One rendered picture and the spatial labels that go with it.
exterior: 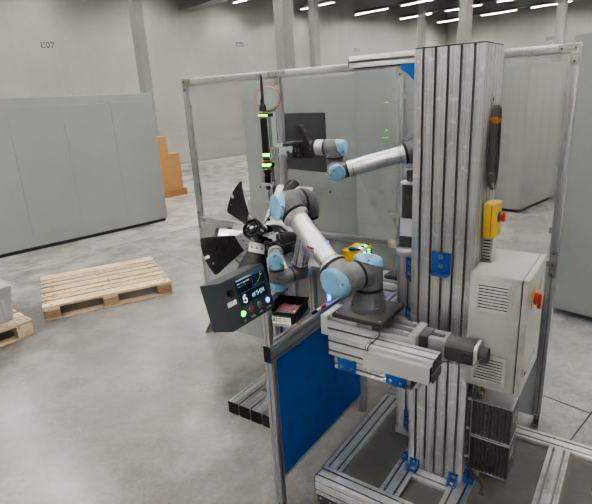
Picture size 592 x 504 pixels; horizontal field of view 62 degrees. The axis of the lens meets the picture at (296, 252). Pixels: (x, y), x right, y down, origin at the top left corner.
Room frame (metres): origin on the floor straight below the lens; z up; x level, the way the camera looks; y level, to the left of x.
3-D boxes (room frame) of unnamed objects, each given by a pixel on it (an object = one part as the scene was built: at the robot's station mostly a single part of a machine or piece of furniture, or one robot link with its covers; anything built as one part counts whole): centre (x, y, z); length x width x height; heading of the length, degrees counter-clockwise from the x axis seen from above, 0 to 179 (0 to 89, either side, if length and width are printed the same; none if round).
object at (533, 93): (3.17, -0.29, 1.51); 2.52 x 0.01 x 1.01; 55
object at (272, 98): (3.31, 0.12, 1.88); 0.16 x 0.07 x 0.16; 90
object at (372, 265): (1.88, -0.28, 1.20); 0.13 x 0.12 x 0.14; 126
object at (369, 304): (1.88, -0.29, 1.09); 0.15 x 0.15 x 0.10
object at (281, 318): (2.34, 0.06, 0.85); 0.22 x 0.17 x 0.07; 160
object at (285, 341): (2.30, -0.11, 0.82); 0.90 x 0.04 x 0.08; 145
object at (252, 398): (2.83, 0.12, 0.04); 0.62 x 0.45 x 0.08; 145
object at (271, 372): (1.95, 0.14, 0.39); 0.04 x 0.04 x 0.78; 55
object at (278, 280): (2.19, 0.08, 1.08); 0.11 x 0.08 x 0.11; 126
